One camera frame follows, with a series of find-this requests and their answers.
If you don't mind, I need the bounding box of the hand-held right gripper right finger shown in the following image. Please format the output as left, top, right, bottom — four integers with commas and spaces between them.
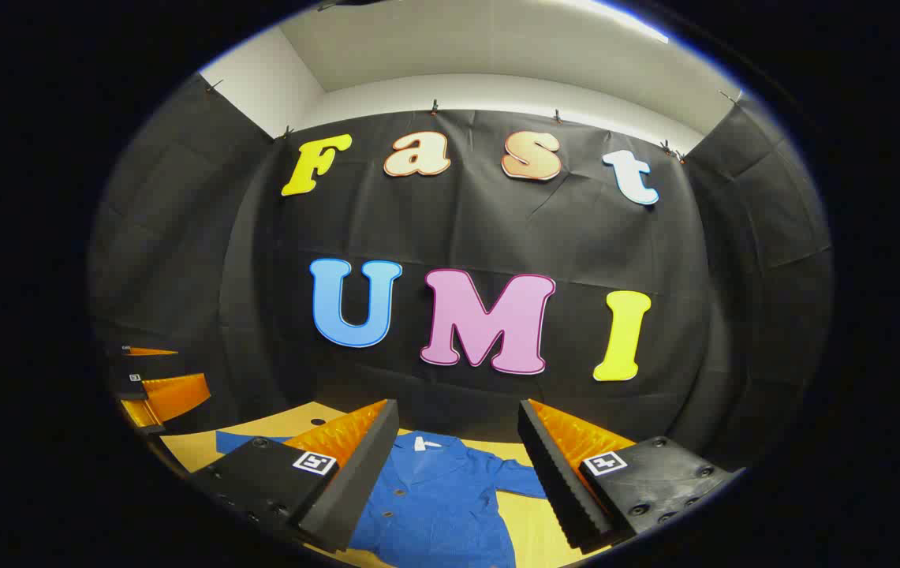
518, 398, 737, 555

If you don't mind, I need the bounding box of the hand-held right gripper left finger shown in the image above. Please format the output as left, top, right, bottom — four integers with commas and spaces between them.
185, 398, 401, 555

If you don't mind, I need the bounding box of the blue button-up shirt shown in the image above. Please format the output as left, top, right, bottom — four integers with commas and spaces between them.
215, 430, 549, 568

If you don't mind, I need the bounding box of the black backdrop cloth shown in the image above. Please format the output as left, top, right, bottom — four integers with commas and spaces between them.
87, 75, 835, 474

